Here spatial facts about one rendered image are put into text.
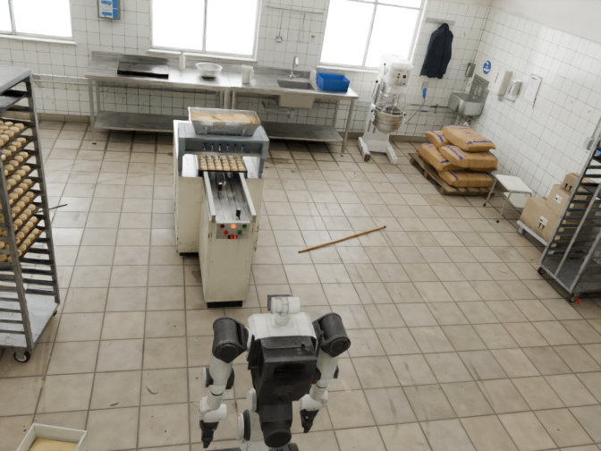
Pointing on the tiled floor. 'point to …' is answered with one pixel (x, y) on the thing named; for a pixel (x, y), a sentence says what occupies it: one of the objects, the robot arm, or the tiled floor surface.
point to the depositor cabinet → (189, 198)
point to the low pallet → (445, 182)
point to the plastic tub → (53, 438)
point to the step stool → (512, 191)
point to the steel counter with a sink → (190, 75)
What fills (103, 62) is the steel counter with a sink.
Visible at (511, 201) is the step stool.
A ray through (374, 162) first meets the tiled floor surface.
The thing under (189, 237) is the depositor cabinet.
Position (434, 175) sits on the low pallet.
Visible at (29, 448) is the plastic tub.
